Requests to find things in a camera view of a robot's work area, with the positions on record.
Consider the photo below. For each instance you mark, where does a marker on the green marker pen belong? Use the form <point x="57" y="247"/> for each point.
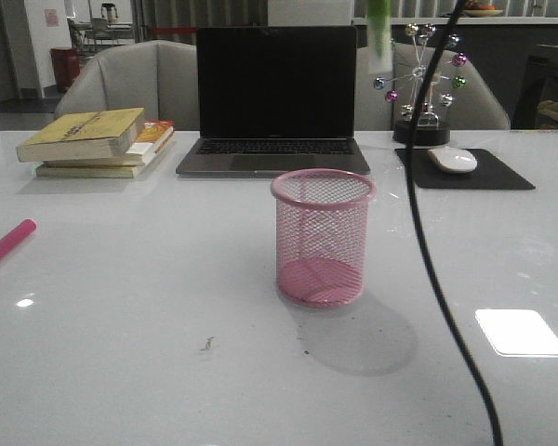
<point x="378" y="32"/>

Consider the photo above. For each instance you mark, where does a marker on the pink marker pen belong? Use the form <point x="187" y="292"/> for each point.
<point x="16" y="236"/>

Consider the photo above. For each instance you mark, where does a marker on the pink mesh pen holder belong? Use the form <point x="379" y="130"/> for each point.
<point x="321" y="218"/>

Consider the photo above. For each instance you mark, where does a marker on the grey laptop computer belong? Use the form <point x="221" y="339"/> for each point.
<point x="274" y="100"/>

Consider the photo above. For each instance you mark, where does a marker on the orange white middle book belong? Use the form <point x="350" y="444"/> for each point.
<point x="153" y="138"/>

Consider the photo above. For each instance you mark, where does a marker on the pale bottom book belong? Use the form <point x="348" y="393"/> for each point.
<point x="43" y="170"/>

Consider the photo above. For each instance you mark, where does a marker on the ferris wheel kinetic desk toy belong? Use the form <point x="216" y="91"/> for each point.
<point x="402" y="91"/>

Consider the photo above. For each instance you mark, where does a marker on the white computer mouse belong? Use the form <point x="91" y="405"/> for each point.
<point x="453" y="160"/>

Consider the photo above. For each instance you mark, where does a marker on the grey left armchair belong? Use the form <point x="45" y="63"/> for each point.
<point x="159" y="76"/>

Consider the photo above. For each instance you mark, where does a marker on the grey armchair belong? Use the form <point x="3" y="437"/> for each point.
<point x="475" y="107"/>
<point x="159" y="76"/>

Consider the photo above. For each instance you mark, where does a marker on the yellow top book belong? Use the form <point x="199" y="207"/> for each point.
<point x="84" y="135"/>

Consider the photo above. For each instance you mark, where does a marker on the black mouse pad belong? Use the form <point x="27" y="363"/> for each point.
<point x="490" y="174"/>

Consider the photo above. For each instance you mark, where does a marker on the grey right armchair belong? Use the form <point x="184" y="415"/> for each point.
<point x="475" y="107"/>

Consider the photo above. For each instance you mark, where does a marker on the red trash bin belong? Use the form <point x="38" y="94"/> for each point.
<point x="66" y="66"/>

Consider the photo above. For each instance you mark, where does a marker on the fruit bowl on counter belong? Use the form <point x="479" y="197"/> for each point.
<point x="479" y="9"/>

